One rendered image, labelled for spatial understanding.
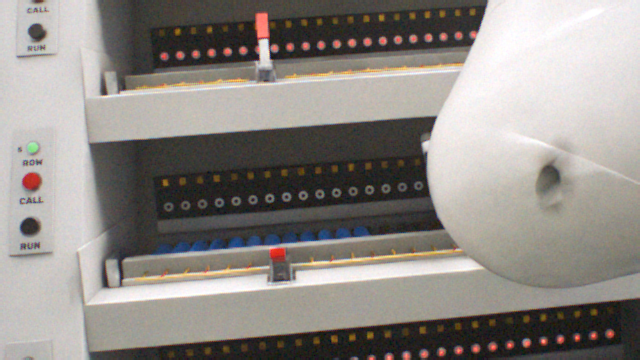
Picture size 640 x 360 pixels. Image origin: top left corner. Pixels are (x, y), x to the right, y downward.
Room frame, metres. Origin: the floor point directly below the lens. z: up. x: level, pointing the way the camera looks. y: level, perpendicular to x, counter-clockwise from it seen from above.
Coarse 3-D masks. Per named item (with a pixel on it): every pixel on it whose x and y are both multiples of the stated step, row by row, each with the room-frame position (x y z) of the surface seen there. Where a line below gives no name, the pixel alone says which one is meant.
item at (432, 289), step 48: (96, 240) 0.57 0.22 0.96; (96, 288) 0.57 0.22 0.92; (144, 288) 0.58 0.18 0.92; (192, 288) 0.57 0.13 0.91; (240, 288) 0.56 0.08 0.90; (288, 288) 0.55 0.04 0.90; (336, 288) 0.56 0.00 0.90; (384, 288) 0.56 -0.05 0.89; (432, 288) 0.57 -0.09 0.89; (480, 288) 0.57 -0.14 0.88; (528, 288) 0.58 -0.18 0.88; (576, 288) 0.58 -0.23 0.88; (624, 288) 0.58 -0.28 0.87; (96, 336) 0.55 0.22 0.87; (144, 336) 0.56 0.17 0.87; (192, 336) 0.56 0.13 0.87; (240, 336) 0.57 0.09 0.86
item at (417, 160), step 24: (264, 168) 0.70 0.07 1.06; (288, 168) 0.70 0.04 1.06; (312, 168) 0.71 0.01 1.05; (336, 168) 0.71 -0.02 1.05; (360, 168) 0.71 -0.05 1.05; (384, 168) 0.72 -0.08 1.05; (408, 168) 0.72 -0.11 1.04; (168, 192) 0.70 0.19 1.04; (192, 192) 0.71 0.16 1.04; (216, 192) 0.71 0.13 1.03; (240, 192) 0.71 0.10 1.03; (264, 192) 0.71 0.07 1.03; (288, 192) 0.72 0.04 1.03; (312, 192) 0.72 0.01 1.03; (360, 192) 0.72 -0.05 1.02; (408, 192) 0.73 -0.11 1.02; (168, 216) 0.71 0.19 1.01; (192, 216) 0.72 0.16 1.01
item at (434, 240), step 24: (336, 240) 0.61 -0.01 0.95; (360, 240) 0.60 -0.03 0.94; (384, 240) 0.60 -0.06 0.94; (408, 240) 0.61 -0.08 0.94; (432, 240) 0.61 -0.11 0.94; (144, 264) 0.59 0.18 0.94; (168, 264) 0.59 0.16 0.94; (192, 264) 0.60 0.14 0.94; (216, 264) 0.60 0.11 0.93; (240, 264) 0.60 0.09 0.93; (264, 264) 0.60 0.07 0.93; (312, 264) 0.59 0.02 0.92
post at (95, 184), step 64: (0, 0) 0.54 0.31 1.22; (64, 0) 0.54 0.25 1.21; (128, 0) 0.71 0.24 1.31; (0, 64) 0.54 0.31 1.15; (64, 64) 0.54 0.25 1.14; (0, 128) 0.54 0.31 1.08; (64, 128) 0.54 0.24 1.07; (0, 192) 0.54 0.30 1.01; (64, 192) 0.54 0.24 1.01; (128, 192) 0.70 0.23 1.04; (0, 256) 0.54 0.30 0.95; (64, 256) 0.54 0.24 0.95; (0, 320) 0.54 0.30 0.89; (64, 320) 0.54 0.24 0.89
